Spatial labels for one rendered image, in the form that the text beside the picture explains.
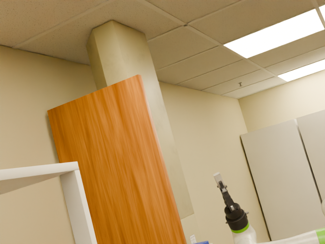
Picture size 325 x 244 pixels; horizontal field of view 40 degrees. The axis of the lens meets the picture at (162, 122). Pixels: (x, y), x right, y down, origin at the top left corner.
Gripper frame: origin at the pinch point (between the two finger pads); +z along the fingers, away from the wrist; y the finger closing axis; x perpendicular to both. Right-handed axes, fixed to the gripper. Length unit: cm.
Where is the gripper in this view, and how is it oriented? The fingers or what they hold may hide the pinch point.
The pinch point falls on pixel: (219, 179)
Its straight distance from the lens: 198.4
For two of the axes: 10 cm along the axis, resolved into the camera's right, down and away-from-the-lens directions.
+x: -9.0, 4.4, 0.1
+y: 1.8, 3.8, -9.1
